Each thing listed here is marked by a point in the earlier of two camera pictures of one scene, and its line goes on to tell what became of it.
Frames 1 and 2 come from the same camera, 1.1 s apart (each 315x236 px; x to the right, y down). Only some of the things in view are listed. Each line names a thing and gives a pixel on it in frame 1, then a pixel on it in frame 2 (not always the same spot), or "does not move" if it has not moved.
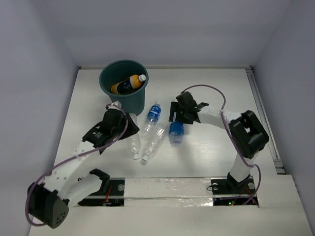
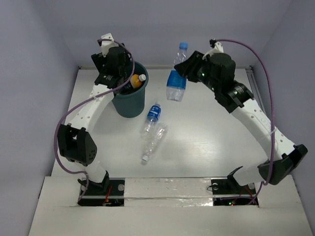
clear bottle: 160,133 does not move
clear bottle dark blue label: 153,114 does not move
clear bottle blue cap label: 176,132 to 176,83
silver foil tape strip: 168,192 does not move
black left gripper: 129,123 to 99,59
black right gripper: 176,106 to 187,68
